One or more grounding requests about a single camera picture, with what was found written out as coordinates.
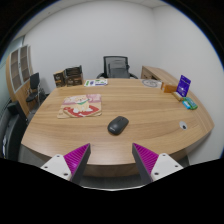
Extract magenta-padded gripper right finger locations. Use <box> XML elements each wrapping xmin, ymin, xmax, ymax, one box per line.
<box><xmin>131</xmin><ymin>142</ymin><xmax>184</xmax><ymax>185</ymax></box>

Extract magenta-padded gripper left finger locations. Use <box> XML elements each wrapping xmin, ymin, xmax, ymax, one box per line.
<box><xmin>40</xmin><ymin>143</ymin><xmax>92</xmax><ymax>185</ymax></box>

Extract black computer mouse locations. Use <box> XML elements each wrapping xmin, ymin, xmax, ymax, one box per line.
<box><xmin>107</xmin><ymin>115</ymin><xmax>130</xmax><ymax>136</ymax></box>

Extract cartoon dog print mouse pad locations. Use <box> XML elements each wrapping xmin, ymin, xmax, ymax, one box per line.
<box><xmin>56</xmin><ymin>93</ymin><xmax>103</xmax><ymax>119</ymax></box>

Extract small blue packet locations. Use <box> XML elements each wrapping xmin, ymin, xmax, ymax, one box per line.
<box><xmin>181</xmin><ymin>99</ymin><xmax>192</xmax><ymax>110</ymax></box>

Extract green flat packet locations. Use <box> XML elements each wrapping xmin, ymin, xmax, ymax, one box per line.
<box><xmin>184</xmin><ymin>96</ymin><xmax>199</xmax><ymax>111</ymax></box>

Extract small beige box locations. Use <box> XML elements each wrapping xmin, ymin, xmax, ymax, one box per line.
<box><xmin>172</xmin><ymin>91</ymin><xmax>185</xmax><ymax>102</ymax></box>

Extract small orange-brown box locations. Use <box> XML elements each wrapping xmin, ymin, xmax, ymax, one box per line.
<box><xmin>160</xmin><ymin>82</ymin><xmax>178</xmax><ymax>94</ymax></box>

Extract purple standing card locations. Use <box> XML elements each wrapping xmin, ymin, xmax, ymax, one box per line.
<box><xmin>176</xmin><ymin>74</ymin><xmax>192</xmax><ymax>98</ymax></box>

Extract round grey patterned disc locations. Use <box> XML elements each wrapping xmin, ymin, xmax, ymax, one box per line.
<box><xmin>141</xmin><ymin>78</ymin><xmax>163</xmax><ymax>89</ymax></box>

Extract wooden glass-door shelf cabinet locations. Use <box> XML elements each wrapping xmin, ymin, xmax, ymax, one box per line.
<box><xmin>5</xmin><ymin>44</ymin><xmax>40</xmax><ymax>116</ymax></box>

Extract large brown cardboard box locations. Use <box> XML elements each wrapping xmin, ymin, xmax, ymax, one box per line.
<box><xmin>64</xmin><ymin>75</ymin><xmax>84</xmax><ymax>88</ymax></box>

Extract small brown cardboard box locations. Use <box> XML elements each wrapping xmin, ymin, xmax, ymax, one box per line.
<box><xmin>53</xmin><ymin>70</ymin><xmax>66</xmax><ymax>88</ymax></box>

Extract white printed paper sheet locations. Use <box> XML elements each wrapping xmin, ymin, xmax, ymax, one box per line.
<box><xmin>83</xmin><ymin>78</ymin><xmax>109</xmax><ymax>88</ymax></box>

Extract wooden side desk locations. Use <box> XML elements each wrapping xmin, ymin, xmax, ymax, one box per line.
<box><xmin>140</xmin><ymin>65</ymin><xmax>179</xmax><ymax>85</ymax></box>

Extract black open-top box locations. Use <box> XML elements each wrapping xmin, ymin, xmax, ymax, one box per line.
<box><xmin>63</xmin><ymin>65</ymin><xmax>83</xmax><ymax>78</ymax></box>

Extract black mesh office chair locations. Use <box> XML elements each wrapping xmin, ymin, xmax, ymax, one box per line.
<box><xmin>96</xmin><ymin>55</ymin><xmax>139</xmax><ymax>80</ymax></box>

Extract white round cable grommet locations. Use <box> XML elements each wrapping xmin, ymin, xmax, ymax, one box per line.
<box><xmin>178</xmin><ymin>120</ymin><xmax>189</xmax><ymax>131</ymax></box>

